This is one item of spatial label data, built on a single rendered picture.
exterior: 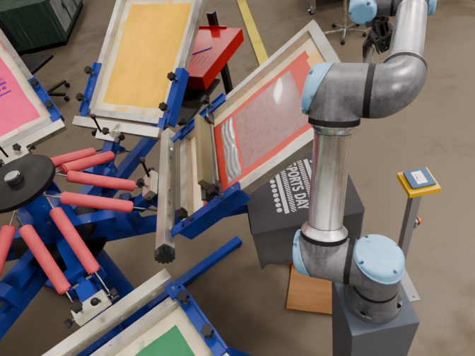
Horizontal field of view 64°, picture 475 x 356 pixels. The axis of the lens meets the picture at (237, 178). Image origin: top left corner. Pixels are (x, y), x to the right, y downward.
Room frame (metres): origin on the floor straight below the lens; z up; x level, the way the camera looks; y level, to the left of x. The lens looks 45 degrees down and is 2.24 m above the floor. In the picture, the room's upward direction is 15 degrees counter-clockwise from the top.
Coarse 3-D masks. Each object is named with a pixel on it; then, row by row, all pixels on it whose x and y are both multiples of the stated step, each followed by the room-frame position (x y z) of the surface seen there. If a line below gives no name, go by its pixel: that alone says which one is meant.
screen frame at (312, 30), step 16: (304, 32) 1.39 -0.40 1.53; (320, 32) 1.31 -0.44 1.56; (288, 48) 1.40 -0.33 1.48; (320, 48) 1.22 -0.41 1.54; (272, 64) 1.40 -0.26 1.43; (256, 80) 1.41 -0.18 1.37; (240, 96) 1.41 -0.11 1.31; (304, 144) 0.86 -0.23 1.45; (272, 160) 0.89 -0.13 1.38; (288, 160) 0.86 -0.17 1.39; (256, 176) 0.88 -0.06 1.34; (272, 176) 0.86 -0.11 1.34; (192, 192) 1.09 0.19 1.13; (192, 208) 1.00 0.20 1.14
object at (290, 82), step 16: (288, 64) 1.35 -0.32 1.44; (304, 64) 1.27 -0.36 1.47; (272, 80) 1.34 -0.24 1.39; (288, 80) 1.26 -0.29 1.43; (304, 80) 1.19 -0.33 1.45; (256, 96) 1.33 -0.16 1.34; (272, 96) 1.25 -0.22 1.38; (288, 96) 1.17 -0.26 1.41; (240, 112) 1.32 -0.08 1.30; (256, 112) 1.23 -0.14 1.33; (272, 112) 1.16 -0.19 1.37; (240, 128) 1.22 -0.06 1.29
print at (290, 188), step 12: (288, 168) 1.26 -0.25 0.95; (300, 168) 1.24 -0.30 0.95; (276, 180) 1.21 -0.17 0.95; (288, 180) 1.19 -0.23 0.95; (300, 180) 1.17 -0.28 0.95; (276, 192) 1.13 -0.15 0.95; (288, 192) 1.11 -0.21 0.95; (300, 192) 1.10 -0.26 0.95; (276, 204) 1.07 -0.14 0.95; (288, 204) 1.05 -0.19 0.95; (300, 204) 1.03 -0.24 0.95
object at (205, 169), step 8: (200, 120) 1.33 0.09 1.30; (200, 128) 1.28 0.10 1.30; (208, 128) 1.31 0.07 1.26; (200, 136) 1.22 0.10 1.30; (208, 136) 1.25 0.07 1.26; (200, 144) 1.17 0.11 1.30; (208, 144) 1.20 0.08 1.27; (200, 152) 1.12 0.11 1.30; (208, 152) 1.15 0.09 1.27; (200, 160) 1.07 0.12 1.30; (208, 160) 1.09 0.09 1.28; (200, 168) 1.03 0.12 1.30; (208, 168) 1.05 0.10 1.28; (200, 176) 0.99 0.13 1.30; (208, 176) 1.00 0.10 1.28; (200, 184) 0.97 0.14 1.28; (208, 184) 0.97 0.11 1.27
